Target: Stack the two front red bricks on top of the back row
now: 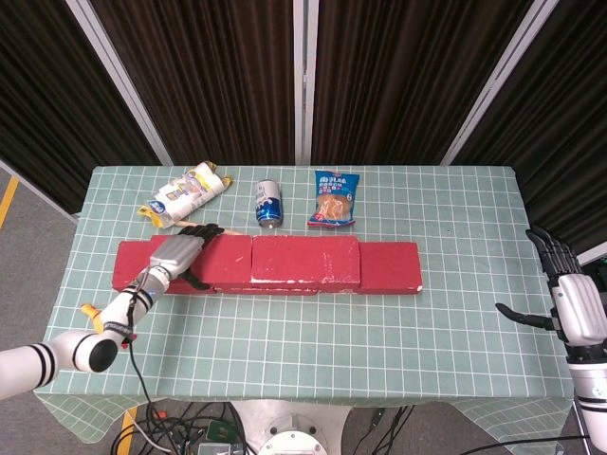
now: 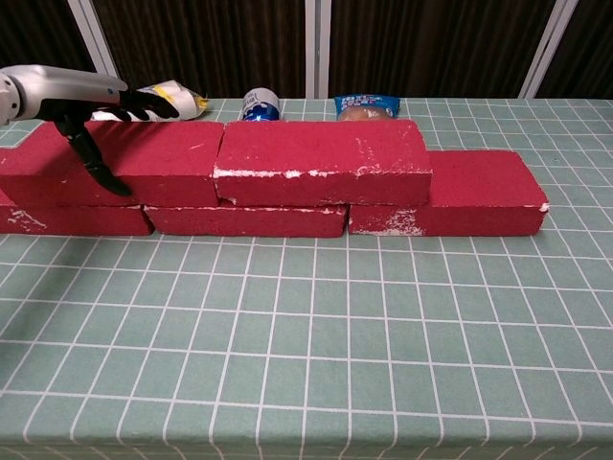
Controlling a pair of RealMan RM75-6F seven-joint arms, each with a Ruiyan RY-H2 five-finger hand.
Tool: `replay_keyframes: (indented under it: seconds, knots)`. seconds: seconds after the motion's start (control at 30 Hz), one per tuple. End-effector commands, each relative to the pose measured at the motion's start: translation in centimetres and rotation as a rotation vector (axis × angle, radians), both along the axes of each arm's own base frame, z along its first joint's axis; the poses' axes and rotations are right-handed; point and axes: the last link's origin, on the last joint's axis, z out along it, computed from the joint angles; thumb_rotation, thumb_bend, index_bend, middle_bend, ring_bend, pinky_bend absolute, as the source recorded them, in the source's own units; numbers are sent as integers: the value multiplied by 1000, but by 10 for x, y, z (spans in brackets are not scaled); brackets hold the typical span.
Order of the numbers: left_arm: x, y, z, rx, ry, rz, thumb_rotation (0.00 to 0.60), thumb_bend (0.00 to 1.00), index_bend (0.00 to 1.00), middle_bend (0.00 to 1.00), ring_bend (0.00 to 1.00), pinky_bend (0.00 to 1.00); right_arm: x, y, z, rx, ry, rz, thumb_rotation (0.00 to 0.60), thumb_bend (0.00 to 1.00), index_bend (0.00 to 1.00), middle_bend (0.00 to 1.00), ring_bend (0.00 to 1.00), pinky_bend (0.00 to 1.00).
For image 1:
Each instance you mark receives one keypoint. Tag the grey partition base rail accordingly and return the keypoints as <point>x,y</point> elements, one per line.
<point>593,258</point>
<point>38,189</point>

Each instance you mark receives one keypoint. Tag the grey partition post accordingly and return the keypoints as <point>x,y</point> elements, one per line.
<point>305,80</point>
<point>121,83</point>
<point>500,80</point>

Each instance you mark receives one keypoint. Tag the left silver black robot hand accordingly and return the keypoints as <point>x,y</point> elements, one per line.
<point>175,256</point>

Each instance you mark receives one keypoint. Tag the blue snack bag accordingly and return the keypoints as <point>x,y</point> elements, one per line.
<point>334,199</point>

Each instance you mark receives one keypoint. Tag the dark pleated partition panel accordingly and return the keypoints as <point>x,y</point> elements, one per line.
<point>47,104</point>
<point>403,80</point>
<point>564,142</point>
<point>213,80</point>

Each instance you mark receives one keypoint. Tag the blue white drink can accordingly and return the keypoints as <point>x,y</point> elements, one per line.
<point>268,201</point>

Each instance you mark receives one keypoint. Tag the green grid tablecloth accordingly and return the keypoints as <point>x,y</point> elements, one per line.
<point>332,341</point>

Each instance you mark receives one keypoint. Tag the red foam brick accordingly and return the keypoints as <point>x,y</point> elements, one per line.
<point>227,258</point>
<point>275,288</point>
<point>303,258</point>
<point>130,265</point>
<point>391,267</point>

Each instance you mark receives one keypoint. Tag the yellow rubber chicken toy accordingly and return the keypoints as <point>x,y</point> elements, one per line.
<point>92,315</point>

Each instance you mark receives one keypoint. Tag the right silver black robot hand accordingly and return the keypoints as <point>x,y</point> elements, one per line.
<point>581,308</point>

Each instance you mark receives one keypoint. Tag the green circuit board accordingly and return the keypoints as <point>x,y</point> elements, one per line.
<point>219,432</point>

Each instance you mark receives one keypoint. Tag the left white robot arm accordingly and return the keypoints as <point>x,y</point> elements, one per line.
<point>71,355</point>

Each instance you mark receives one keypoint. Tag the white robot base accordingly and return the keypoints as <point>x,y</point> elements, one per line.
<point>289,426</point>

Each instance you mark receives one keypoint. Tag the thin wooden stick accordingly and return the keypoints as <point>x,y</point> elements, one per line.
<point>232,232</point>

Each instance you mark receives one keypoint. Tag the white yellow wrapped roll pack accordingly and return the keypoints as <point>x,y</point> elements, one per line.
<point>182,194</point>

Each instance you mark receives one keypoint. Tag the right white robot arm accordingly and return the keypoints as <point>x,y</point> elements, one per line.
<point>593,393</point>

